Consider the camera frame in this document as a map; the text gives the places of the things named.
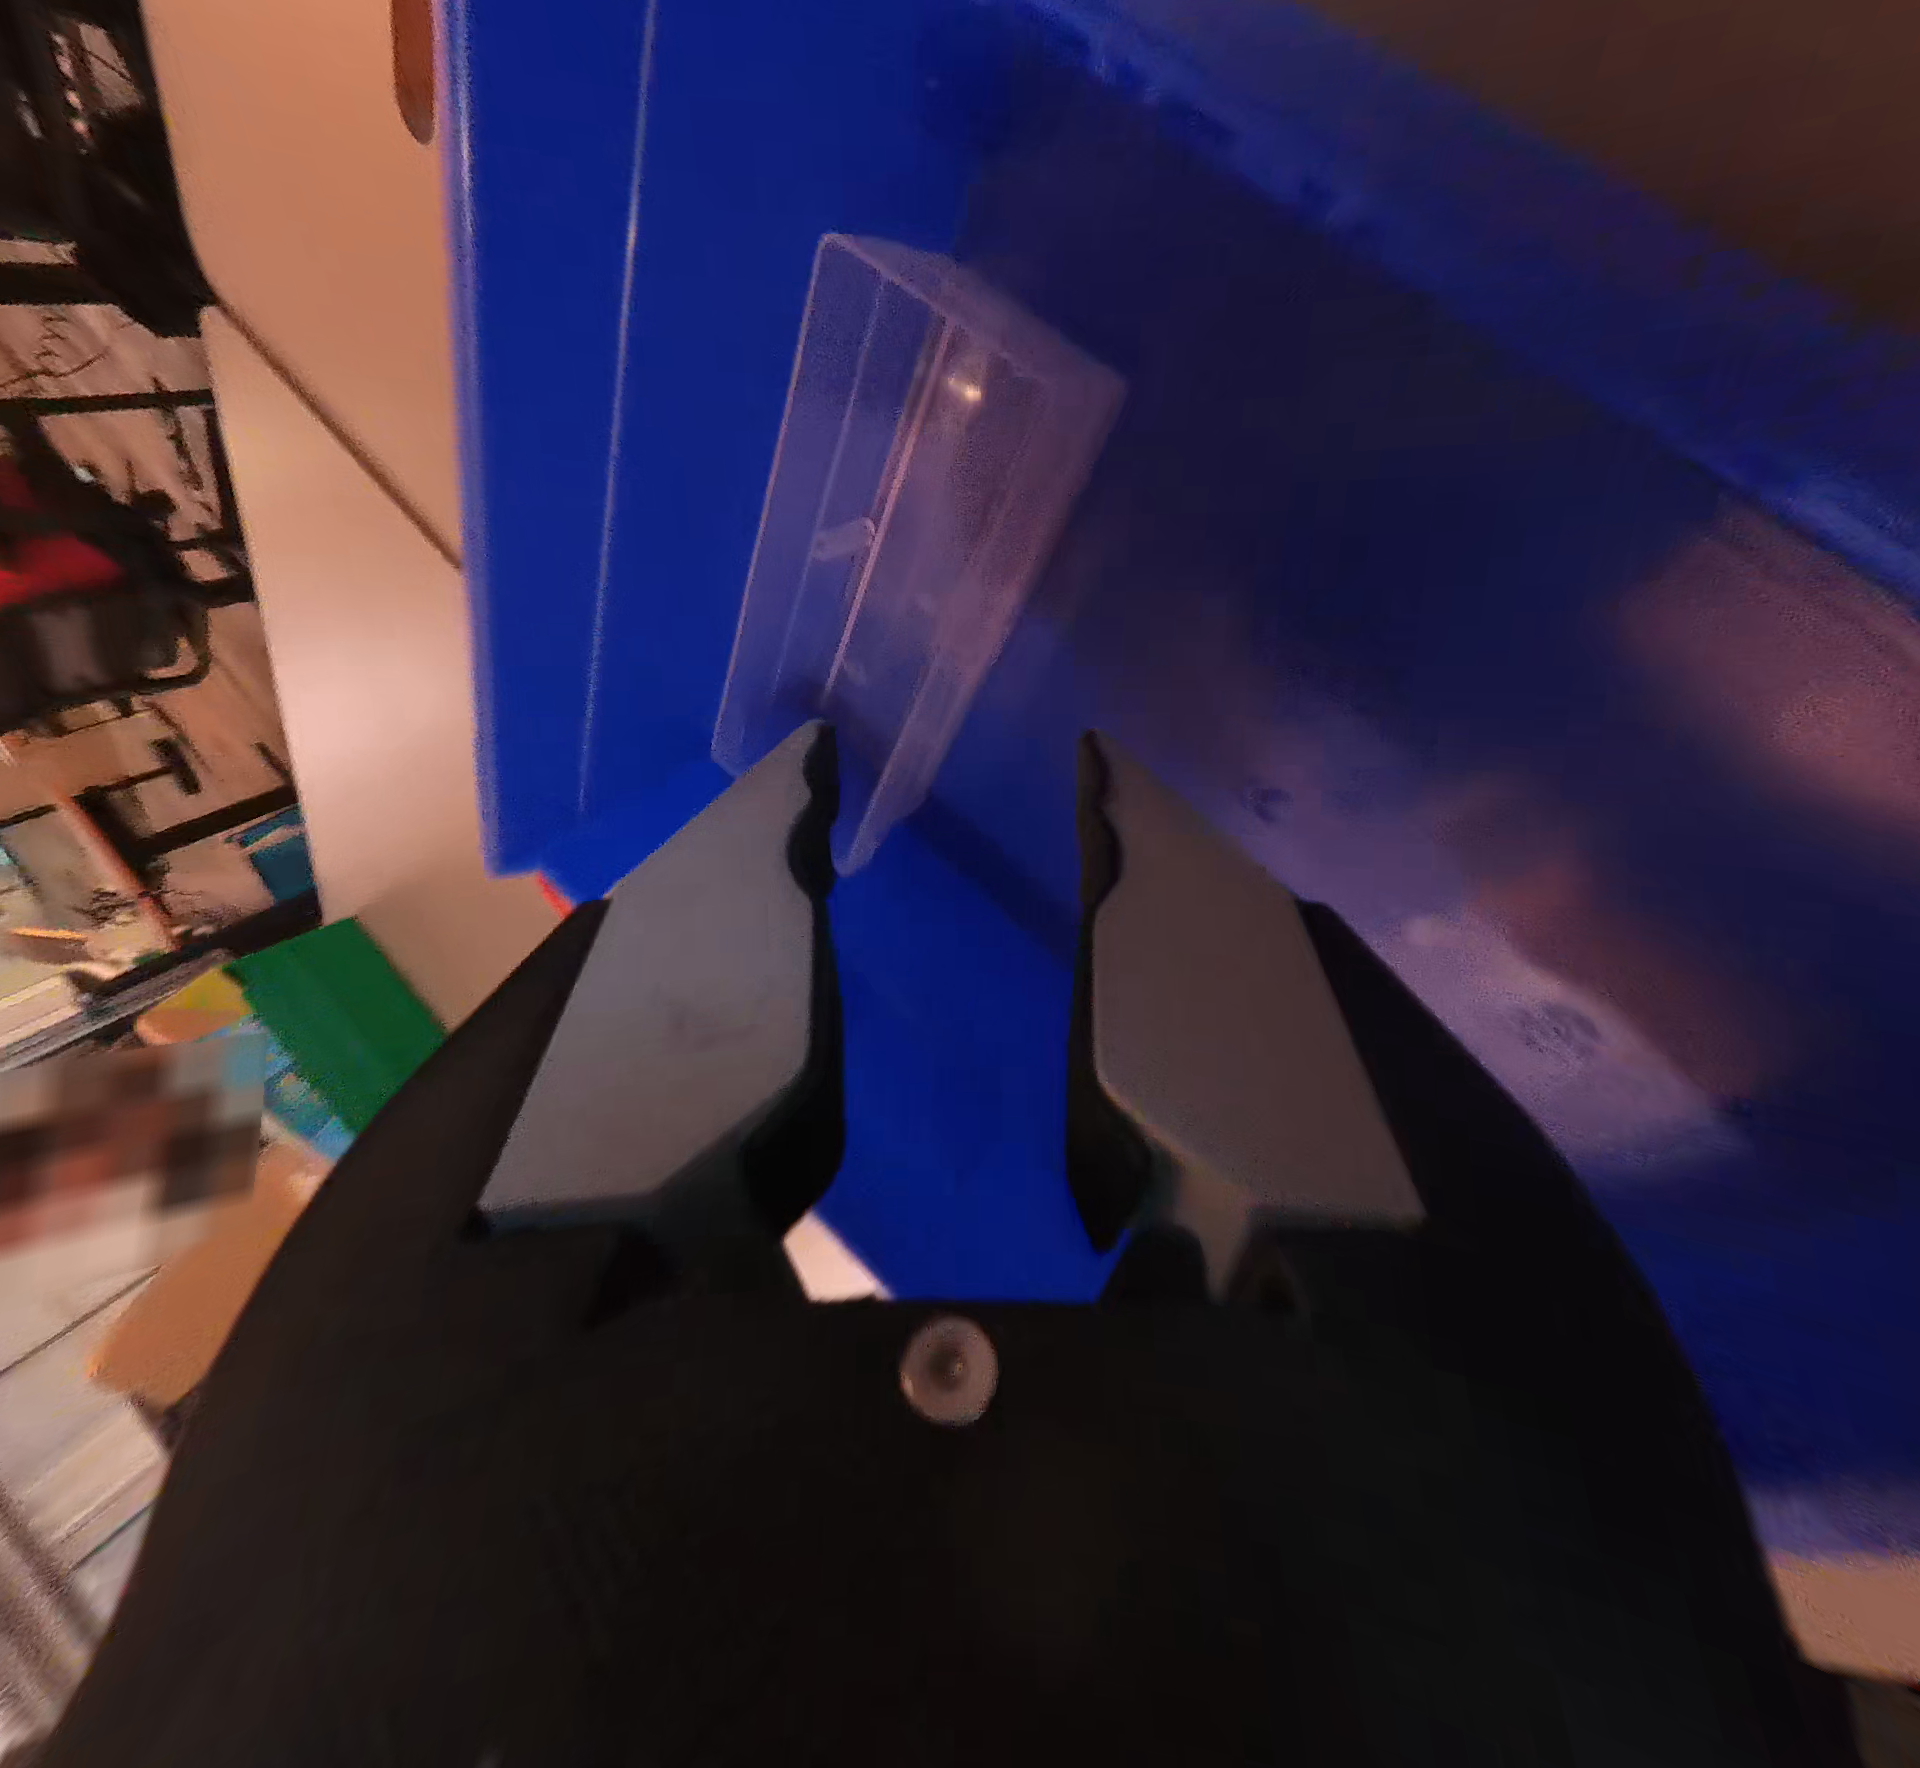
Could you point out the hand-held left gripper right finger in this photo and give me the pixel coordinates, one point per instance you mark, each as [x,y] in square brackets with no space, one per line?
[1244,1049]

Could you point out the cardboard box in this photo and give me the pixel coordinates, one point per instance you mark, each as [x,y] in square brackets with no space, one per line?
[194,1318]

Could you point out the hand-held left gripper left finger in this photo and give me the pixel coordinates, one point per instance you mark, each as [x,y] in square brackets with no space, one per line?
[674,1033]

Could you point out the blue plastic bin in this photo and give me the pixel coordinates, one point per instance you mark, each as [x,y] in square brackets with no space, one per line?
[1275,373]

